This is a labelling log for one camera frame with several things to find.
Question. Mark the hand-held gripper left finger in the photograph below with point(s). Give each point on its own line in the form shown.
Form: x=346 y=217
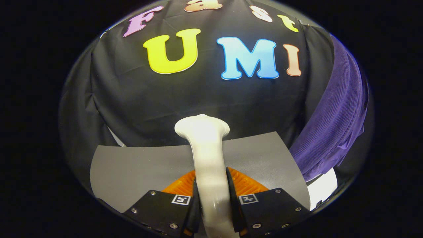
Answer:
x=158 y=211

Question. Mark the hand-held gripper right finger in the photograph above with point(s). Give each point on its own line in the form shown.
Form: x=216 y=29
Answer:
x=264 y=211

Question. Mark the white shirt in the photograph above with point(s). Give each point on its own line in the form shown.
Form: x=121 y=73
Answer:
x=322 y=190

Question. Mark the white garment steamer head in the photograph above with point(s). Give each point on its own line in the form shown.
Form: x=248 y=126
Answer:
x=208 y=158

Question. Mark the black quilted curtain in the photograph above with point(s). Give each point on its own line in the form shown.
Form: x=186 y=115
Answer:
x=76 y=115

